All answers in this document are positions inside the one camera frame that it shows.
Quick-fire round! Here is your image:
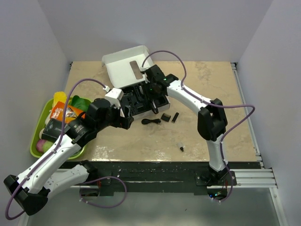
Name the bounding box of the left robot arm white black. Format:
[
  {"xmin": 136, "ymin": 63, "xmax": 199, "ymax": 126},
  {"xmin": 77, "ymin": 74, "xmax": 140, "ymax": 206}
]
[{"xmin": 4, "ymin": 98, "xmax": 134, "ymax": 216}]

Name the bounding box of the orange razor package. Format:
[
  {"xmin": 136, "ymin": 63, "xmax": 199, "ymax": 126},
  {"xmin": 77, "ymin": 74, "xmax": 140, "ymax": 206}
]
[{"xmin": 49, "ymin": 101, "xmax": 86, "ymax": 123}]

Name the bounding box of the green plastic tray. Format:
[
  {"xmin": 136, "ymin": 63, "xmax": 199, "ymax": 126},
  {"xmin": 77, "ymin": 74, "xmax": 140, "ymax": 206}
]
[{"xmin": 30, "ymin": 98, "xmax": 91, "ymax": 160}]

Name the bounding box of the green plush toy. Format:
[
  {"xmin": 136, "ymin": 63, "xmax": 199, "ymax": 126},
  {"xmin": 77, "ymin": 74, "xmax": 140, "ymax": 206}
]
[{"xmin": 69, "ymin": 95, "xmax": 91, "ymax": 112}]

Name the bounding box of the yellow plush toy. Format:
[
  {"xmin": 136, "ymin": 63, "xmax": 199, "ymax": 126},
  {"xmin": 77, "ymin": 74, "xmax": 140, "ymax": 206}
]
[{"xmin": 52, "ymin": 91, "xmax": 67, "ymax": 106}]

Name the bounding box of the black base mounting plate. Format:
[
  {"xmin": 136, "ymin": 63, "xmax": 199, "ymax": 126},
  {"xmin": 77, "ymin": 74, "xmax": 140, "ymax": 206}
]
[{"xmin": 56, "ymin": 161, "xmax": 236, "ymax": 196}]

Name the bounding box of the black coiled charging cable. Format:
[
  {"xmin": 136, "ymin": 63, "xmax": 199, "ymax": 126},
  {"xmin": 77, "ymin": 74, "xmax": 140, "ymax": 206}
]
[{"xmin": 141, "ymin": 118, "xmax": 162, "ymax": 125}]

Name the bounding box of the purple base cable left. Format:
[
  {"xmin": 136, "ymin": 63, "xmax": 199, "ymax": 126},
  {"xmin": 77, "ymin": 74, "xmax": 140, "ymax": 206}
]
[{"xmin": 79, "ymin": 176, "xmax": 128, "ymax": 208}]

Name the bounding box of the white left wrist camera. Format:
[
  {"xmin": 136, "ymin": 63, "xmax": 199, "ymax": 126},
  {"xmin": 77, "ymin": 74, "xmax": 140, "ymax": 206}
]
[{"xmin": 103, "ymin": 86, "xmax": 124, "ymax": 109}]

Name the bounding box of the pink ball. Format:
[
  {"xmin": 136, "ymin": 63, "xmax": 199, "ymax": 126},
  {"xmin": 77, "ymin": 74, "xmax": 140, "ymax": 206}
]
[{"xmin": 36, "ymin": 139, "xmax": 46, "ymax": 153}]

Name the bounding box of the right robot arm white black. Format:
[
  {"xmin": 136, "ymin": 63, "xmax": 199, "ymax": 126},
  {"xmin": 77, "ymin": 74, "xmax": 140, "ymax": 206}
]
[{"xmin": 141, "ymin": 65, "xmax": 234, "ymax": 185}]

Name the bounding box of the black plastic insert tray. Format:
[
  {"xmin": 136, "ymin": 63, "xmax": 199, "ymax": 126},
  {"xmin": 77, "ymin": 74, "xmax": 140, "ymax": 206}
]
[{"xmin": 120, "ymin": 82, "xmax": 170, "ymax": 120}]

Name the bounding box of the small oil bottle black cap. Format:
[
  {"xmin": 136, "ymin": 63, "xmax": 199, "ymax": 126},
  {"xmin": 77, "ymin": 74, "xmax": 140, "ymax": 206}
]
[{"xmin": 177, "ymin": 142, "xmax": 184, "ymax": 152}]

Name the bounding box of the white cardboard box lid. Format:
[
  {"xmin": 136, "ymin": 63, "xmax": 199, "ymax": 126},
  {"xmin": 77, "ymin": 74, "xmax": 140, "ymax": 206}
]
[{"xmin": 101, "ymin": 45, "xmax": 170, "ymax": 123}]

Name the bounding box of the light green ball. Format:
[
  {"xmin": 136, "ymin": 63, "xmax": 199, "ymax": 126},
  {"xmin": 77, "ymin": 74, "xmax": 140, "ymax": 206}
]
[{"xmin": 42, "ymin": 141, "xmax": 54, "ymax": 153}]

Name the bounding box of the black product box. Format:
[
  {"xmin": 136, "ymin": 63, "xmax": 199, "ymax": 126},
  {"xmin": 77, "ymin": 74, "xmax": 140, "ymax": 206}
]
[{"xmin": 41, "ymin": 119, "xmax": 62, "ymax": 143}]

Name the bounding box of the aluminium frame rail right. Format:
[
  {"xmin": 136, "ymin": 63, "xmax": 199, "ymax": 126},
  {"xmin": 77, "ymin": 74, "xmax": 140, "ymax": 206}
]
[{"xmin": 230, "ymin": 61, "xmax": 289, "ymax": 226}]

